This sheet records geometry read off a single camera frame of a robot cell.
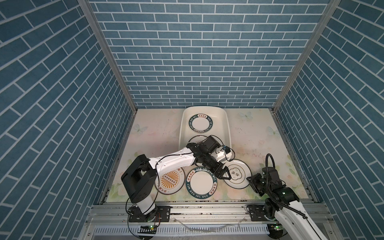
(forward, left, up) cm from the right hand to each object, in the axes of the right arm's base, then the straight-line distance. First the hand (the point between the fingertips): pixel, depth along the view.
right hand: (245, 177), depth 84 cm
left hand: (-4, +13, +11) cm, 17 cm away
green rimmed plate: (-5, +25, -1) cm, 25 cm away
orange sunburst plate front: (-5, +42, -1) cm, 42 cm away
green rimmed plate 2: (+37, +28, +1) cm, 47 cm away
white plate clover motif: (+5, +2, -2) cm, 6 cm away
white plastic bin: (+35, +13, -1) cm, 38 cm away
